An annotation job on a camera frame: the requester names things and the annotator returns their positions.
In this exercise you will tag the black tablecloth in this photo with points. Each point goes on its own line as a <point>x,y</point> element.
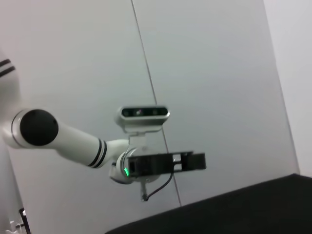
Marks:
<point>231,212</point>

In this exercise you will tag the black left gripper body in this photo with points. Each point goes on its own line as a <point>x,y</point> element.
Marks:
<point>151,164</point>

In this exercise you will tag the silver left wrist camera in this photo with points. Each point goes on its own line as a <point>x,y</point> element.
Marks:
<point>143,119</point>

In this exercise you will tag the black metal stand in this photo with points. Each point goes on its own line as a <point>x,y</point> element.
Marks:
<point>24,219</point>

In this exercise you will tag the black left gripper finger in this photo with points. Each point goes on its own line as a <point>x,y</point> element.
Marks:
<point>196,161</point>

